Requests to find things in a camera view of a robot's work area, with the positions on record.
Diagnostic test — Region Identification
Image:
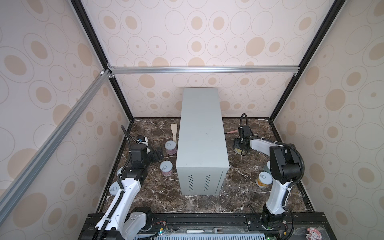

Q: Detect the yellow can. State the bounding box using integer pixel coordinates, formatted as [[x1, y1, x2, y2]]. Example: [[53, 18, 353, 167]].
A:
[[256, 172, 273, 189], [233, 144, 244, 155]]

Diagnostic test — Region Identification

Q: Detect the pink can front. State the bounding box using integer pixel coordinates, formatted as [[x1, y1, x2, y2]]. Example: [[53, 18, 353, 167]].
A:
[[160, 161, 173, 177]]

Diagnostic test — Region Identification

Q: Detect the pink can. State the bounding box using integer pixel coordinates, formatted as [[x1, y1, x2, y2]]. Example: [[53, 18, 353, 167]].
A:
[[160, 161, 173, 177], [165, 141, 177, 156]]

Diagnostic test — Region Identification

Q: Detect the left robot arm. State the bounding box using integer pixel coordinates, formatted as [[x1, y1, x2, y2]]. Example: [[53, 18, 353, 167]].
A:
[[79, 126, 164, 240]]

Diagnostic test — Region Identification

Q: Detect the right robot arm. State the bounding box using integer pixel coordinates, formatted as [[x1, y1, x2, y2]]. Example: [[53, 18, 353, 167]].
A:
[[233, 113, 305, 229]]

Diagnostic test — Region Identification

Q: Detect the pink can rear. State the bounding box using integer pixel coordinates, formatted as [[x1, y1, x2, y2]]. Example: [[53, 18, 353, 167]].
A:
[[165, 141, 177, 156]]

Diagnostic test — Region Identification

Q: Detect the green can lower left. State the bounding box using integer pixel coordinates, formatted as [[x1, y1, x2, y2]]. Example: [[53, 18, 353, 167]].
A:
[[109, 182, 121, 196]]

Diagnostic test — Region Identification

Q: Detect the grey green can right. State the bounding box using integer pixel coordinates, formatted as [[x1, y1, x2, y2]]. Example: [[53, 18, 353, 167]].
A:
[[263, 161, 271, 174]]

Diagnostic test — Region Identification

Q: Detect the wooden spatula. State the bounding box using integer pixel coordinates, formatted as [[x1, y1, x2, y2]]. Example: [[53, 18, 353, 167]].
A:
[[171, 124, 178, 143]]

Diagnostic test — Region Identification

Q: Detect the grey metal cabinet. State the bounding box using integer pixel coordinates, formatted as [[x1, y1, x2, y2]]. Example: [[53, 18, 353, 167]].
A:
[[176, 88, 230, 195]]

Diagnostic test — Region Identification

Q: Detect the horizontal aluminium bar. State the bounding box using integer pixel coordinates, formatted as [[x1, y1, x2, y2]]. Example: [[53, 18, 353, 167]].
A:
[[110, 66, 300, 75]]

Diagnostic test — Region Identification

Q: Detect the diagonal aluminium bar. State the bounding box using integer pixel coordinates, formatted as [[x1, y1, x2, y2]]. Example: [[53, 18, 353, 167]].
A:
[[1, 69, 112, 224]]

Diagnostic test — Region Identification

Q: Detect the pink toy figure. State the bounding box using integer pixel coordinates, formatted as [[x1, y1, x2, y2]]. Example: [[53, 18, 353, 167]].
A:
[[306, 227, 322, 240]]

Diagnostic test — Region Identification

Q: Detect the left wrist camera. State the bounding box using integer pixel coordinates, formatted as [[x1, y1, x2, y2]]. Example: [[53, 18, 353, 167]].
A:
[[137, 135, 149, 147]]

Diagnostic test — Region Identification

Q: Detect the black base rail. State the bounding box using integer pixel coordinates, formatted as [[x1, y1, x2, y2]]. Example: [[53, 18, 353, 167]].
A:
[[80, 212, 336, 240]]

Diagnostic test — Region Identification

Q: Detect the white handled fork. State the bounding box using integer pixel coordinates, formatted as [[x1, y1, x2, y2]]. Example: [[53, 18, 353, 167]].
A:
[[186, 228, 223, 234]]

